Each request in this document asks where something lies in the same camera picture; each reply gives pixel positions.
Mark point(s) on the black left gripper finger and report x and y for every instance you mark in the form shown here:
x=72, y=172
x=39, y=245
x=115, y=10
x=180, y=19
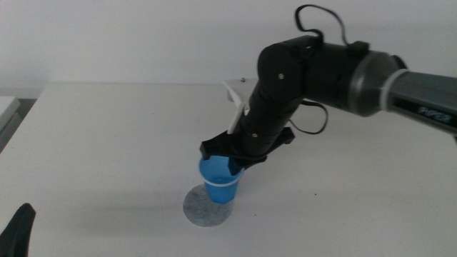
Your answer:
x=18, y=233

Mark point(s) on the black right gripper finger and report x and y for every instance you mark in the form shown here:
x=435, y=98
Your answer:
x=235, y=167
x=204, y=156

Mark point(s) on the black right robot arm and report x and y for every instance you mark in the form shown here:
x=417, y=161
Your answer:
x=335, y=78

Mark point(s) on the blue plastic cup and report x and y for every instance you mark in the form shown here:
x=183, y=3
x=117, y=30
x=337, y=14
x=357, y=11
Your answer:
x=221, y=189

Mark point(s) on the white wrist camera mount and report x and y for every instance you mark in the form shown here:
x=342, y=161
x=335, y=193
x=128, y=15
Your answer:
x=236, y=107

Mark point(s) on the grey round cup mat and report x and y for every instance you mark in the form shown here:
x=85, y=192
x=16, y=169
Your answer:
x=200, y=214

